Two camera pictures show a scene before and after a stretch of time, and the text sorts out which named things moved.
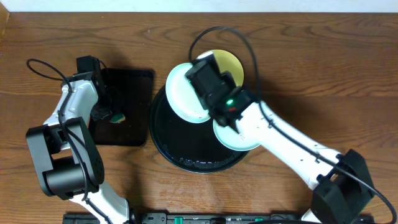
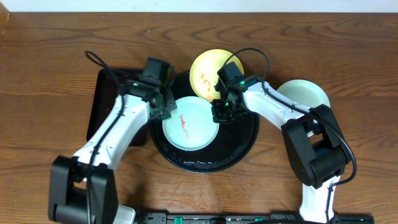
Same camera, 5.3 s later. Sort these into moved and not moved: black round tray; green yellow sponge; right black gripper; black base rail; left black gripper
Moved: right black gripper; green yellow sponge; left black gripper
Not moved: black base rail; black round tray
